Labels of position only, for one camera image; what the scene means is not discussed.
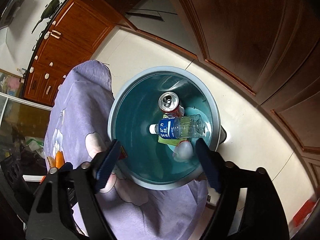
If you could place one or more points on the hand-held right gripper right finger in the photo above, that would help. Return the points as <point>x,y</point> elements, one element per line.
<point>208,165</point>

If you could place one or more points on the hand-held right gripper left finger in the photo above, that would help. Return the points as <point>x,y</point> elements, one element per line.
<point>107,165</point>

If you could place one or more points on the round blue trash bin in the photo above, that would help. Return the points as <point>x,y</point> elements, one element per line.
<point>135,120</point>

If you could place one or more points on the small red packet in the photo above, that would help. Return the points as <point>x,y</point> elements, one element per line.
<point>123,153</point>

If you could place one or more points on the white crumpled plastic piece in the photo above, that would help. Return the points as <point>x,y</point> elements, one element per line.
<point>183,151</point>

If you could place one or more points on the green and yellow card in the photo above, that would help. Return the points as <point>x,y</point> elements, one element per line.
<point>166,142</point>

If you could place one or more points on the clear bottle with blue label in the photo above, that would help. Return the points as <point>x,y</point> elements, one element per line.
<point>172,127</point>

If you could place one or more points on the purple floral tablecloth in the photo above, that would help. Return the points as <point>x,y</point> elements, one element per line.
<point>80,105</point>

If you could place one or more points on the red soda can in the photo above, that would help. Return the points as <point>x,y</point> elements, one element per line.
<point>168,102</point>

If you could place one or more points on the green and white bag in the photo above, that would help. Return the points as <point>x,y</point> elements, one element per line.
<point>35,145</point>

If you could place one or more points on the glass sliding door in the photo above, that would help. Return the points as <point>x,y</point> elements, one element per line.
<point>25,120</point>

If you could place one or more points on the black plastic box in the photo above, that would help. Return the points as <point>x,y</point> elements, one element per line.
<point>11,175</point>

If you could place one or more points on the red plastic object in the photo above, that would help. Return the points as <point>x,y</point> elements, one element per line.
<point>303,212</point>

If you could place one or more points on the wooden kitchen cabinet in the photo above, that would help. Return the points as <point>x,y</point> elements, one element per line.
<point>75,35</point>

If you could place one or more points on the dark wooden door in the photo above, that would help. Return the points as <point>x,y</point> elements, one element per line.
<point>250,30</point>

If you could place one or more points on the dark green wok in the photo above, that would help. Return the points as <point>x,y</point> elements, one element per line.
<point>51,6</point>

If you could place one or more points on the steel range hood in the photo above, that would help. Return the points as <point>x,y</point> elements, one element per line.
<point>15,5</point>

